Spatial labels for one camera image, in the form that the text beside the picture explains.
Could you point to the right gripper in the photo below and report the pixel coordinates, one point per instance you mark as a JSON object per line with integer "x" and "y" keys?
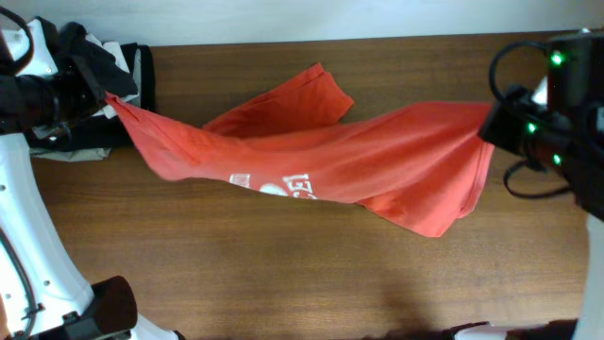
{"x": 499, "y": 132}

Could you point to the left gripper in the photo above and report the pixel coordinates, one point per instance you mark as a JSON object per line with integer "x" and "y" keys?
{"x": 93, "y": 95}

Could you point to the red printed t-shirt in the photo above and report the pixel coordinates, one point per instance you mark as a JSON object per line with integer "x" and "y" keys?
{"x": 420, "y": 167}

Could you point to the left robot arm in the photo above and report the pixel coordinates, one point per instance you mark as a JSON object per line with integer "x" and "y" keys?
{"x": 43, "y": 294}

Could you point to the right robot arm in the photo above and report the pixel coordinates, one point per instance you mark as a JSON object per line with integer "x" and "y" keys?
{"x": 574, "y": 77}

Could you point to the black folded garment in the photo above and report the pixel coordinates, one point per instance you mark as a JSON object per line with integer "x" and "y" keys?
{"x": 100, "y": 131}

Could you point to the grey folded garment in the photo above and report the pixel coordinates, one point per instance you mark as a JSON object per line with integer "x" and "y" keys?
{"x": 81, "y": 155}

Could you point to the black Nike t-shirt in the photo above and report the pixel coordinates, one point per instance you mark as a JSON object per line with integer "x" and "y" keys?
{"x": 70, "y": 41}

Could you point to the white folded garment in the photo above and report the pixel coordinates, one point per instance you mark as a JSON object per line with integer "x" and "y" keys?
{"x": 125, "y": 67}

